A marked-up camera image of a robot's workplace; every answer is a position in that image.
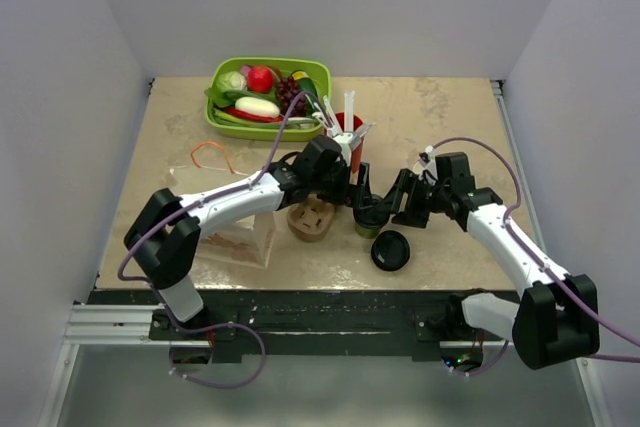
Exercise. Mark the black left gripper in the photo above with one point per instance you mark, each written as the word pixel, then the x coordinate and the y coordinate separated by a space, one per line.
pixel 343 196

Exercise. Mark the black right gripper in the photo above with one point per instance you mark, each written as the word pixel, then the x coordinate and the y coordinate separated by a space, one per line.
pixel 407 181

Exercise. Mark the black coffee lid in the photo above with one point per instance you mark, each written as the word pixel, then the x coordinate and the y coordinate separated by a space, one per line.
pixel 374 201

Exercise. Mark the green paper cup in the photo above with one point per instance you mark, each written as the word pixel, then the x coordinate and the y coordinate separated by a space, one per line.
pixel 369 222

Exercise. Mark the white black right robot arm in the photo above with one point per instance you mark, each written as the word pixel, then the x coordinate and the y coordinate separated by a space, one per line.
pixel 551 321

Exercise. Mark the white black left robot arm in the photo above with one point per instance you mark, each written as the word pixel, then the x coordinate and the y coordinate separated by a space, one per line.
pixel 164 237

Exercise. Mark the red ribbed cup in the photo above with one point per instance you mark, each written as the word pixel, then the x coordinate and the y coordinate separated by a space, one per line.
pixel 356 158

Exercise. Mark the black lid stack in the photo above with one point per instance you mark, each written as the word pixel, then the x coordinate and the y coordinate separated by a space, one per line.
pixel 390 251

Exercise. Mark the cardboard cup carrier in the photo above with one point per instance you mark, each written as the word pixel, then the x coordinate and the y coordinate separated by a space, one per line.
pixel 311 219

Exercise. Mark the green cucumber toy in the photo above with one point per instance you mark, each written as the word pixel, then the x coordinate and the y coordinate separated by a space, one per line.
pixel 305 83

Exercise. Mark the dark grape bunch toy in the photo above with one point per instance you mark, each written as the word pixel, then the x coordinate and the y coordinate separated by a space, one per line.
pixel 285 92

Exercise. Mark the white radish toy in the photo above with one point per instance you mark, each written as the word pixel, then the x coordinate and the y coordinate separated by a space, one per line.
pixel 257 107

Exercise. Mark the red chili toy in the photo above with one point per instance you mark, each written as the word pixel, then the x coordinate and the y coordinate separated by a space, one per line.
pixel 251 117

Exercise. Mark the green plastic bin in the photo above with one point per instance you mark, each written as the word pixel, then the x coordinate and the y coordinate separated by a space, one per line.
pixel 216 101

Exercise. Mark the red apple toy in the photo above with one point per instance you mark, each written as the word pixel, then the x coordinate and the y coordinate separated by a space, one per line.
pixel 260 79

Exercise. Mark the green cabbage toy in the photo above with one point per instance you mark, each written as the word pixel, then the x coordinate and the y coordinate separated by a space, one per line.
pixel 231 81

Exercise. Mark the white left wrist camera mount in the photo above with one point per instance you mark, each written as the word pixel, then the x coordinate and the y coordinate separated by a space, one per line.
pixel 343 141

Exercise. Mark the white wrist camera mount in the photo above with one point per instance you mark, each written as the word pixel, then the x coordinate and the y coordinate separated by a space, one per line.
pixel 343 141
pixel 427 157

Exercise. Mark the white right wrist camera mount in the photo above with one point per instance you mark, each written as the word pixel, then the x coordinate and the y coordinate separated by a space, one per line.
pixel 427 157

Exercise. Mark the paper bag orange handles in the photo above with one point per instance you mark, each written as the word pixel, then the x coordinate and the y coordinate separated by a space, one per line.
pixel 246 242

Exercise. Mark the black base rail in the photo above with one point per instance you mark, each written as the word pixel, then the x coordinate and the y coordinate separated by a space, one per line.
pixel 353 323

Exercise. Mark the aluminium frame rail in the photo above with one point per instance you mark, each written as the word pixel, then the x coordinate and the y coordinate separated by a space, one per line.
pixel 109 325

